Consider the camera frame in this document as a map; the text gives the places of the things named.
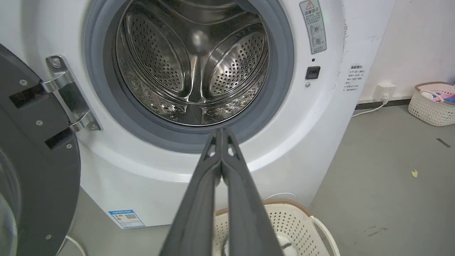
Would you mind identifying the grey warning label sticker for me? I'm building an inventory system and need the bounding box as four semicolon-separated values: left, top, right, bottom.
299;0;327;55

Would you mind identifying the white power cable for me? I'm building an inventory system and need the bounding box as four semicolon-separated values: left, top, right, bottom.
352;94;390;118

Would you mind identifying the white basket with brown rim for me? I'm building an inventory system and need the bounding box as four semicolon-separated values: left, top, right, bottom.
408;82;455;127

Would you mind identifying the blue energy label sticker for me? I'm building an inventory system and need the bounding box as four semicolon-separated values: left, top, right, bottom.
108;209;146;229

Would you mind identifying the cream perforated laundry basket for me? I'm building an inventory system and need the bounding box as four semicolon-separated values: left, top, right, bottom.
213;200;341;256

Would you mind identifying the dark grey washer door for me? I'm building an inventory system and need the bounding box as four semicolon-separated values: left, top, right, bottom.
0;43;81;256

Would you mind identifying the white thin cable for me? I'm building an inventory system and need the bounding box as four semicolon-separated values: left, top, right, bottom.
65;235;87;256

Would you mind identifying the white wall power socket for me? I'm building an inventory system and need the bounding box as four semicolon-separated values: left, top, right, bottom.
373;83;397;102

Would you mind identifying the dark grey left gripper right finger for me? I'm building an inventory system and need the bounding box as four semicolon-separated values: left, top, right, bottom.
221;129;284;256

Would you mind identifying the white front-load washing machine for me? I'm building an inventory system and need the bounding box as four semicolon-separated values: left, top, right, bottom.
0;0;397;229

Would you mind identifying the chrome door hinge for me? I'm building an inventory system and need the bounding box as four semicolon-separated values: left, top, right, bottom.
42;55;102;132

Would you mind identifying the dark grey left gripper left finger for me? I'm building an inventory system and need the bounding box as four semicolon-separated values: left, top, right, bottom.
159;128;224;256

